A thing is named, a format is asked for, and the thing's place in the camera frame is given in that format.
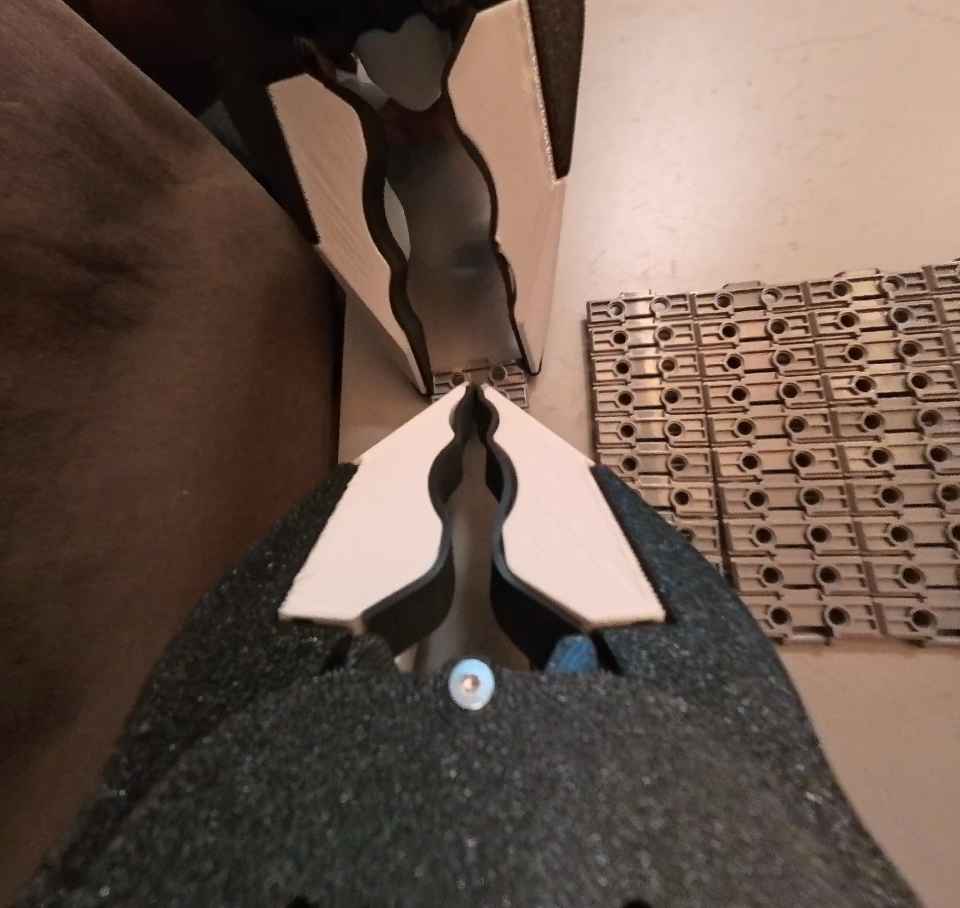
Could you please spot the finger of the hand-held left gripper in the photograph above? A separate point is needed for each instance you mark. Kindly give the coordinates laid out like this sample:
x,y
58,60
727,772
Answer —
x,y
517,135
330,173

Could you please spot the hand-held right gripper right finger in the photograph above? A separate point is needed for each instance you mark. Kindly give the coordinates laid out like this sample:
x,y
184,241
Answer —
x,y
577,540

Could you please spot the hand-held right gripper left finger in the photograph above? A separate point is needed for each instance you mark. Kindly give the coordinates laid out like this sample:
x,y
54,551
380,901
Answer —
x,y
375,533

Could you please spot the person's left hand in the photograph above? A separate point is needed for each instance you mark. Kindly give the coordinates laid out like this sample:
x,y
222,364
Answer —
x,y
412,124

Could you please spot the mat of joined track links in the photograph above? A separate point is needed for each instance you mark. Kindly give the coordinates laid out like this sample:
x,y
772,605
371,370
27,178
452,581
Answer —
x,y
840,435

